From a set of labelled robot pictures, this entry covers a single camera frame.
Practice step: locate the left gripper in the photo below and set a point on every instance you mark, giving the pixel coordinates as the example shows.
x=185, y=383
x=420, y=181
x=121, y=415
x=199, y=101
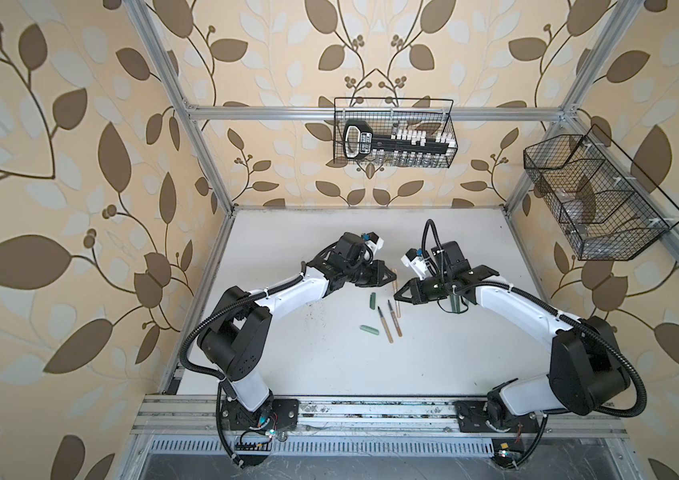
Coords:
x=378, y=276

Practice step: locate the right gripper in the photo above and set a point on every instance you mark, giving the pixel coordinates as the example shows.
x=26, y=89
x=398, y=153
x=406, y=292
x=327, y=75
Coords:
x=414, y=290

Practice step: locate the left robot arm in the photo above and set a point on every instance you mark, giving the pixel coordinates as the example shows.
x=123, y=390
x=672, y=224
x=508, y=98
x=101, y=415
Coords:
x=229, y=343

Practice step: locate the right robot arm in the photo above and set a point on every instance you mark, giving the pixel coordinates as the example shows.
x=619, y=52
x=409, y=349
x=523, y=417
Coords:
x=587, y=371

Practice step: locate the light green cap lower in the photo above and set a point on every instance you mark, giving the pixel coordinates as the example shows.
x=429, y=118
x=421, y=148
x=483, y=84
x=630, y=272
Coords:
x=369, y=330

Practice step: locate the black socket tool set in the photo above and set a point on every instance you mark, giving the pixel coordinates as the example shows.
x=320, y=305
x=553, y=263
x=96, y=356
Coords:
x=359, y=140

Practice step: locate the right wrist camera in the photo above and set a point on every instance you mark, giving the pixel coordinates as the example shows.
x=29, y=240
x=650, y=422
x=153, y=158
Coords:
x=413, y=259

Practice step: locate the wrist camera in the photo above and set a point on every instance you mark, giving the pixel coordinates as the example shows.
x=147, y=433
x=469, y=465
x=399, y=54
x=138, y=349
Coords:
x=413, y=259
x=373, y=242

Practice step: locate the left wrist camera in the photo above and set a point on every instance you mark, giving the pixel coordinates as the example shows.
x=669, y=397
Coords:
x=373, y=242

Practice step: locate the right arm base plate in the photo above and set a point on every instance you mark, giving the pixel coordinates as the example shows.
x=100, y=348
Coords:
x=484, y=416

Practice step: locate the back wire basket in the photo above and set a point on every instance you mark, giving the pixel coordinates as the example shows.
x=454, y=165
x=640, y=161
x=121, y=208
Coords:
x=429, y=114

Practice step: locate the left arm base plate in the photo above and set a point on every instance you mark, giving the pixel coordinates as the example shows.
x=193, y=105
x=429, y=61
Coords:
x=279, y=414

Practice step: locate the side wire basket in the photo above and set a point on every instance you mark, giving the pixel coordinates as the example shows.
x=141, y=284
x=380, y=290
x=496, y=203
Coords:
x=608, y=207

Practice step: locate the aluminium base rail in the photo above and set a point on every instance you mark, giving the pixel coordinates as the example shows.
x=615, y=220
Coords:
x=354, y=416

